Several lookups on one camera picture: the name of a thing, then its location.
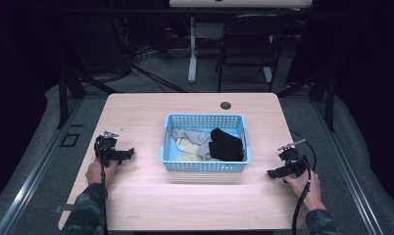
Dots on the person's right hand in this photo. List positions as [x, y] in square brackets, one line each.
[306, 192]

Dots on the cream sock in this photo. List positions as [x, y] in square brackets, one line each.
[189, 152]

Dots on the black metal stand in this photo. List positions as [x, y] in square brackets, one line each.
[316, 91]
[74, 88]

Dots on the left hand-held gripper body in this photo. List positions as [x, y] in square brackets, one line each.
[105, 145]

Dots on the black folding chair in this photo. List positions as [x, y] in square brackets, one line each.
[250, 52]

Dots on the blue plastic basket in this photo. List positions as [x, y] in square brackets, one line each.
[205, 142]

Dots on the grey sock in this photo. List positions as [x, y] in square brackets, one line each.
[195, 139]

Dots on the white desk with metal legs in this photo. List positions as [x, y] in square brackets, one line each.
[231, 29]

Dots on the black sock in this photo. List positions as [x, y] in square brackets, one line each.
[225, 145]

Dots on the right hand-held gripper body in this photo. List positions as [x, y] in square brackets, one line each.
[293, 159]

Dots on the person's left hand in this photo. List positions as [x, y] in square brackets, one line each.
[97, 172]

